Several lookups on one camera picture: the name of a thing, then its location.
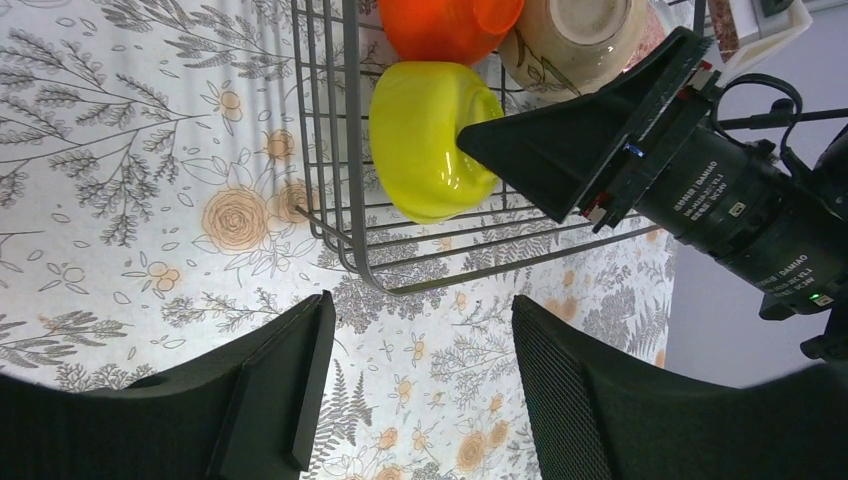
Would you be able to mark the floral tablecloth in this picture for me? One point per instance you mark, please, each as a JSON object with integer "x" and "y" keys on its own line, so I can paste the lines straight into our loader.
{"x": 151, "y": 179}

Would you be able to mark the pink patterned bowl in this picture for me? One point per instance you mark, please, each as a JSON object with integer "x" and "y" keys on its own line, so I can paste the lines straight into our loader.
{"x": 652, "y": 36}

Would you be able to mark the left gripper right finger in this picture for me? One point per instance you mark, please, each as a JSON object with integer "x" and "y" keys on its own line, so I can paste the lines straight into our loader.
{"x": 598, "y": 413}

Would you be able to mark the wire dish rack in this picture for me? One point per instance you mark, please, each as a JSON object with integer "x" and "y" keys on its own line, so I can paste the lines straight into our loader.
{"x": 369, "y": 247}

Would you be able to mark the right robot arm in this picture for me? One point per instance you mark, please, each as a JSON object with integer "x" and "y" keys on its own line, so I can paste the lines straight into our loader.
{"x": 813, "y": 278}

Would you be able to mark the orange plastic bowl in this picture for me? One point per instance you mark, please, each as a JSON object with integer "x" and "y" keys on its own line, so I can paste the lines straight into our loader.
{"x": 458, "y": 31}

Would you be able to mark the beige ceramic bowl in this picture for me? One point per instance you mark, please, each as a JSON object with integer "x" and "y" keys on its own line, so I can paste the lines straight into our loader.
{"x": 561, "y": 49}

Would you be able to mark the yellow plastic bowl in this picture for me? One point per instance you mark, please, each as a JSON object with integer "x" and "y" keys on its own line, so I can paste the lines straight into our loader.
{"x": 416, "y": 113}

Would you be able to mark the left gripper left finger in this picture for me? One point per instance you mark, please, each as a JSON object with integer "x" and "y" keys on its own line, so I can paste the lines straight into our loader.
{"x": 248, "y": 409}

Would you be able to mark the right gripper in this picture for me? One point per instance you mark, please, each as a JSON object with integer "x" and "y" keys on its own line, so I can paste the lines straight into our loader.
{"x": 649, "y": 141}

